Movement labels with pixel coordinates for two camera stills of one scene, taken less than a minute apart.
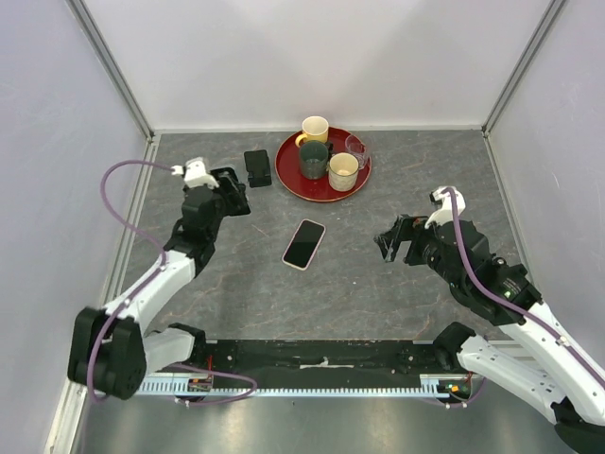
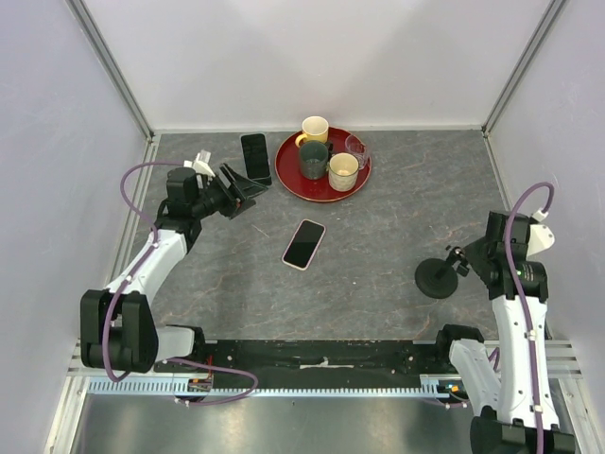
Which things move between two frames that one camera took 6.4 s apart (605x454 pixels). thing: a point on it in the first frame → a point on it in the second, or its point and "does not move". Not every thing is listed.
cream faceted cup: (343, 169) does not move
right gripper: (406, 227) → (473, 257)
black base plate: (322, 357) does not move
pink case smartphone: (303, 244) does not move
